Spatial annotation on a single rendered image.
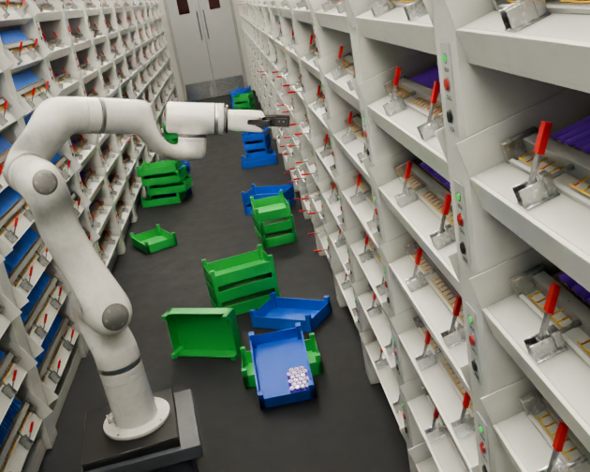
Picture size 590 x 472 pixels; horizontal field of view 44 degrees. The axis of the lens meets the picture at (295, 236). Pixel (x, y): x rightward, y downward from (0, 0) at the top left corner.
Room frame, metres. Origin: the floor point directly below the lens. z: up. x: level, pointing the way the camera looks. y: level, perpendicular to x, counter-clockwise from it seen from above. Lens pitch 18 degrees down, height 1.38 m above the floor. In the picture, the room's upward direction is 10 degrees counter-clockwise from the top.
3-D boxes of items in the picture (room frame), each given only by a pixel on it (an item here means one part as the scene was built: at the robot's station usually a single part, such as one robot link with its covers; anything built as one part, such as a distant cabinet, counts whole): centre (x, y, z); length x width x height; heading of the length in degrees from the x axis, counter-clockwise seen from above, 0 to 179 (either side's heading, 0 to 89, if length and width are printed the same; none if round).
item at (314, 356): (2.55, 0.14, 0.04); 0.30 x 0.20 x 0.08; 93
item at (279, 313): (2.99, 0.08, 0.04); 0.30 x 0.20 x 0.08; 58
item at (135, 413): (1.83, 0.53, 0.40); 0.19 x 0.19 x 0.18
